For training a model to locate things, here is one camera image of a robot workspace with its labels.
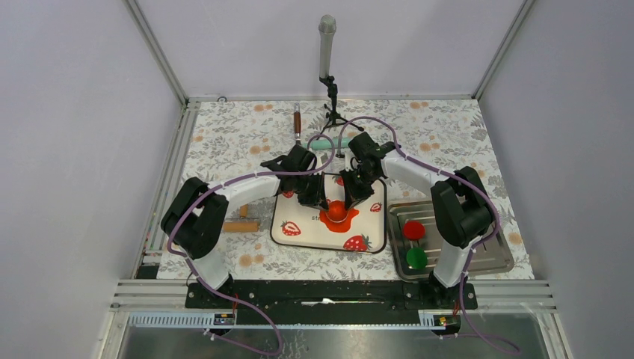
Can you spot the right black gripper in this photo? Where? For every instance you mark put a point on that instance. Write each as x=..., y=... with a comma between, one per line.
x=353, y=195

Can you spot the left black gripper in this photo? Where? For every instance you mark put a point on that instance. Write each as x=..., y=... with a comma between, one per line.
x=317, y=198

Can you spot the small round metal cup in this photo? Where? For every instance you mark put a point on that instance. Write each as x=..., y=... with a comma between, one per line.
x=337, y=211

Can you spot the strawberry print white tray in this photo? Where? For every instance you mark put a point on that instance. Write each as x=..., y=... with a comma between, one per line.
x=363, y=230

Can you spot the orange dough piece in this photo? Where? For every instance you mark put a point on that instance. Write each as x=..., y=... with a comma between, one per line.
x=343, y=227

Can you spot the wooden dough roller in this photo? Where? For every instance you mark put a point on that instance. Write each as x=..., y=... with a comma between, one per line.
x=243, y=223

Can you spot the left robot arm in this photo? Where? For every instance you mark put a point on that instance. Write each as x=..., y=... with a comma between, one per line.
x=195, y=219

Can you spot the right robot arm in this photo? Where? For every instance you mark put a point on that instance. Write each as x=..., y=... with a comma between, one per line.
x=463, y=211

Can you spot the red dough disc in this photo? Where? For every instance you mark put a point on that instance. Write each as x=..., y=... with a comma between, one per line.
x=413, y=230

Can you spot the green dough disc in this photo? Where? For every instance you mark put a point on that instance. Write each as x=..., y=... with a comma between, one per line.
x=416, y=258

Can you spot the floral pattern table mat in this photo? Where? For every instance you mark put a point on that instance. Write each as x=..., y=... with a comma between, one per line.
x=230, y=139

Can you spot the mint green rolling pin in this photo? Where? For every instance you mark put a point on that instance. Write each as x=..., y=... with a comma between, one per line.
x=324, y=144

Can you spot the black tripod mic stand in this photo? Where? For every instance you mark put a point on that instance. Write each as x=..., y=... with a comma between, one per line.
x=332, y=116

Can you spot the stainless steel tray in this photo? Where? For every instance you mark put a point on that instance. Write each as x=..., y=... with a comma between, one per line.
x=492, y=257

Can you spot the silver microphone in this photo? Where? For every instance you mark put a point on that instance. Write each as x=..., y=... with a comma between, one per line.
x=327, y=30

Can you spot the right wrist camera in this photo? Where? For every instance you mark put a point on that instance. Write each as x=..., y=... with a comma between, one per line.
x=364, y=148

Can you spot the wooden handled metal scraper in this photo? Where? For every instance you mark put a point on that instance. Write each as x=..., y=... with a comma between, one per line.
x=297, y=122

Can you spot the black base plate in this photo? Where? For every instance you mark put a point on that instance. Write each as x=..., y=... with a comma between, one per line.
x=321, y=302

